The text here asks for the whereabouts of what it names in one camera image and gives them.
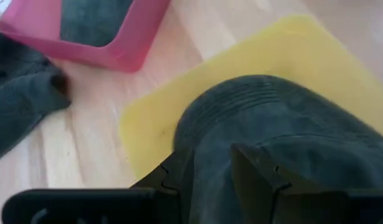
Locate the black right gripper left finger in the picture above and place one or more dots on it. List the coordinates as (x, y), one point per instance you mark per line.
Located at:
(85, 207)

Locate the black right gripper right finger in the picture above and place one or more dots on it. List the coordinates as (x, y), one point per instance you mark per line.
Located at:
(259, 199)

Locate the dark green baseball cap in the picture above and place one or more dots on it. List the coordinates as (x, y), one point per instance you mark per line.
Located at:
(17, 93)
(272, 124)
(94, 21)

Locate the yellow translucent plastic bin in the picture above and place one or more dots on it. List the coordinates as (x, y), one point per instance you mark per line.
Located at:
(225, 62)

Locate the red plastic bin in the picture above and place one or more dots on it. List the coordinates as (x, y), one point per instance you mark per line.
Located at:
(85, 56)

